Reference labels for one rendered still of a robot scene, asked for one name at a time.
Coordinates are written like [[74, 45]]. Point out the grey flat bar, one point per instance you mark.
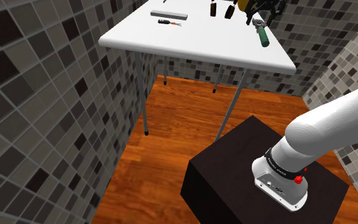
[[168, 15]]

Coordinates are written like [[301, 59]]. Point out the dark robot stand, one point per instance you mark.
[[222, 173]]

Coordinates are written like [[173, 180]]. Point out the black and orange small tool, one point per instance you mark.
[[166, 22]]

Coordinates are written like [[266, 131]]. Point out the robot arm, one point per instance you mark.
[[321, 130]]

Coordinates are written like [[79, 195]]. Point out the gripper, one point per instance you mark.
[[267, 3]]

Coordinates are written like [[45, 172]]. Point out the white table with grey legs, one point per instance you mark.
[[203, 40]]

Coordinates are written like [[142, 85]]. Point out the yellow round object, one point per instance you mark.
[[243, 4]]

